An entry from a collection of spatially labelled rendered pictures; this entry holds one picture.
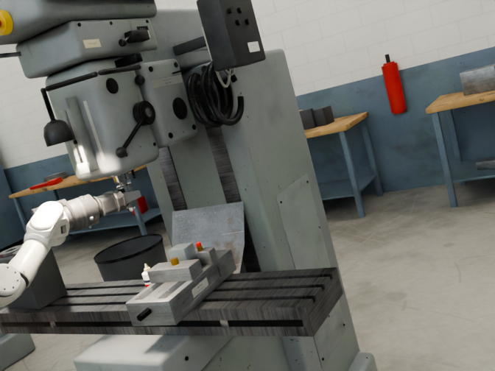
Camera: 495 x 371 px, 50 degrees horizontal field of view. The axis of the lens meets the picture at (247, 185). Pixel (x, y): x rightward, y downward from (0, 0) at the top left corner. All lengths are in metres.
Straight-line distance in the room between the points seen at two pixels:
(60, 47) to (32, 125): 7.03
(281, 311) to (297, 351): 0.70
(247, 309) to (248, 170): 0.58
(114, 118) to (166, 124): 0.20
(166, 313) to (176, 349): 0.13
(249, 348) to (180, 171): 0.67
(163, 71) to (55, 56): 0.34
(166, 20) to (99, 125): 0.47
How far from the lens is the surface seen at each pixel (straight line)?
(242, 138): 1.80
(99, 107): 1.50
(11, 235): 9.03
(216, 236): 1.90
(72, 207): 1.55
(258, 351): 1.89
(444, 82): 5.44
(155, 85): 1.64
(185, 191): 1.98
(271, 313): 1.37
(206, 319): 1.49
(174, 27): 1.83
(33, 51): 1.59
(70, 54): 1.49
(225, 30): 1.58
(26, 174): 8.91
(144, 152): 1.57
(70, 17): 1.48
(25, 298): 2.04
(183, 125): 1.71
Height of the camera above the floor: 1.45
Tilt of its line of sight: 10 degrees down
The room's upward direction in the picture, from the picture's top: 16 degrees counter-clockwise
